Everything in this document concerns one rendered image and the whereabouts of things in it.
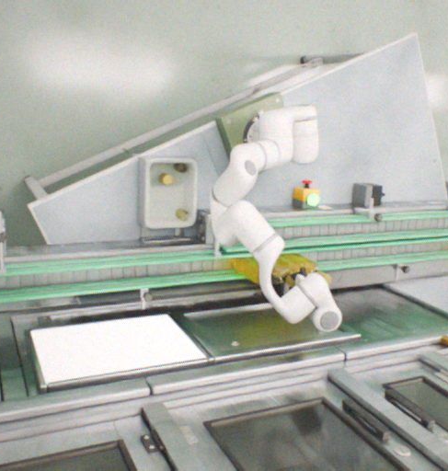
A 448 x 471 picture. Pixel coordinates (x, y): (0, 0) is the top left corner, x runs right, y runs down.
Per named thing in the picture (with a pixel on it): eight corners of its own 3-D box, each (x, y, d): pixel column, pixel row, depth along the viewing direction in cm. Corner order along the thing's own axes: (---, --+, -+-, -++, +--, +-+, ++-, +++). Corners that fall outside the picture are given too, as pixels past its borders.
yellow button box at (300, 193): (292, 204, 209) (302, 208, 203) (292, 185, 208) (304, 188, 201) (307, 204, 212) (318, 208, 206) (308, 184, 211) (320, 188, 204)
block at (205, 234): (195, 239, 189) (203, 245, 183) (196, 212, 187) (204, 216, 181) (205, 239, 190) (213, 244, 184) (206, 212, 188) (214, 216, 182)
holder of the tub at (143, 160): (137, 238, 187) (144, 244, 180) (138, 156, 181) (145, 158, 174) (185, 235, 194) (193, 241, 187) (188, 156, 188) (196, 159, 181)
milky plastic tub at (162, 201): (137, 223, 185) (145, 229, 178) (138, 155, 180) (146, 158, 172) (186, 221, 193) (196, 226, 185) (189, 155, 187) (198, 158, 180)
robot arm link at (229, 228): (297, 213, 146) (268, 238, 158) (245, 153, 147) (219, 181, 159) (262, 244, 136) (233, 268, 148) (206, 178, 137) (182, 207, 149)
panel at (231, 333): (24, 338, 156) (40, 398, 126) (24, 328, 155) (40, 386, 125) (298, 304, 193) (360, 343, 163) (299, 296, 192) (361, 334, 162)
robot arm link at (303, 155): (272, 161, 177) (296, 168, 162) (269, 119, 173) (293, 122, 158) (299, 156, 180) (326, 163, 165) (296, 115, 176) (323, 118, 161)
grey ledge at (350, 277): (270, 286, 210) (286, 296, 200) (272, 264, 208) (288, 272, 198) (454, 266, 250) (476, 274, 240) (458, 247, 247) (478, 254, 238)
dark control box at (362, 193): (350, 202, 221) (364, 206, 213) (352, 182, 219) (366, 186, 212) (367, 201, 224) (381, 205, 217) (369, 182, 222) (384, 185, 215)
